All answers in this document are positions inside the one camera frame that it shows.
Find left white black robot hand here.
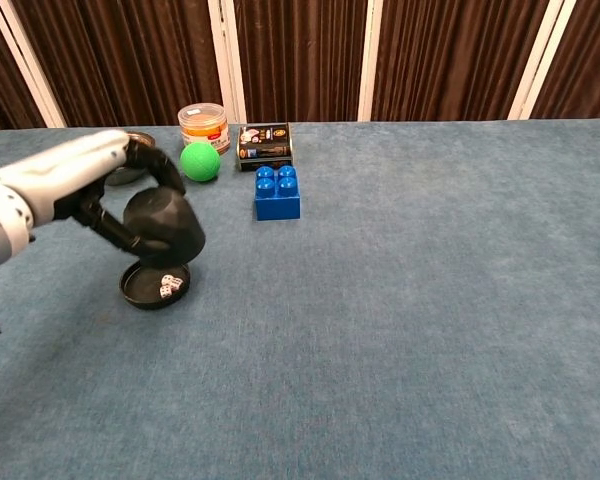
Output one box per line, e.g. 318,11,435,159
0,129,187,267

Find black cup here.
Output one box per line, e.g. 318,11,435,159
122,187,206,269

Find black round tray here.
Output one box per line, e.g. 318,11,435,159
119,260,192,310

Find steel bowl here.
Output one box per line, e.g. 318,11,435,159
104,130,157,187

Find green ball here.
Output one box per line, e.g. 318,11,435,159
179,141,222,183

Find clear jar with orange contents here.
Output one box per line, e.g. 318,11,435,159
177,102,231,156

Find black playing card box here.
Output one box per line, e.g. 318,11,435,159
236,122,295,172

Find blue building block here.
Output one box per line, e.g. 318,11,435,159
253,164,302,221

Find brown curtain folding screen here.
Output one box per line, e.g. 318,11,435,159
0,0,600,136

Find blue felt table mat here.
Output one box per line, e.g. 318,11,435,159
0,117,600,480

